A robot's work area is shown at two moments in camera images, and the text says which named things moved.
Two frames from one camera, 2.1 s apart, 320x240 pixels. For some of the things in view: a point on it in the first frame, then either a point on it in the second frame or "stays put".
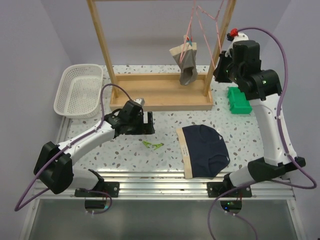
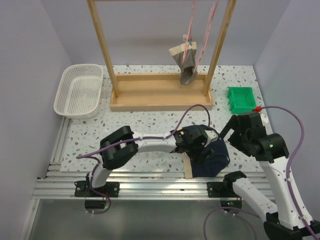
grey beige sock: (185, 57) stays put
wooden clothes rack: (163, 92) stays put
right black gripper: (220, 76) -> (233, 123)
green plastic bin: (238, 103) stays put
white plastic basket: (78, 93) stays put
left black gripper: (144, 128) -> (193, 155)
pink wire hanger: (215, 18) -> (207, 33)
